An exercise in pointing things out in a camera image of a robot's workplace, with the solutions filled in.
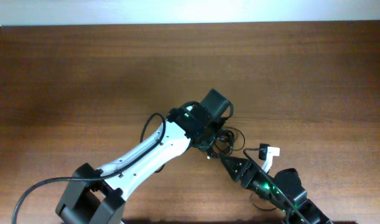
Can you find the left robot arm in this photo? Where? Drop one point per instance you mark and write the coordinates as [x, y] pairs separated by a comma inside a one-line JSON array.
[[99, 195]]

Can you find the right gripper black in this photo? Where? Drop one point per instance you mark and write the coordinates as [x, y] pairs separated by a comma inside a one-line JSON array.
[[250, 173]]

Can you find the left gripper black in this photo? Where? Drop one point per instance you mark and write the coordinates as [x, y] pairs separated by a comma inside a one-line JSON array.
[[205, 144]]

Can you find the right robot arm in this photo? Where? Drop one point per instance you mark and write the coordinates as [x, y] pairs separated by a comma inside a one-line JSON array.
[[284, 191]]

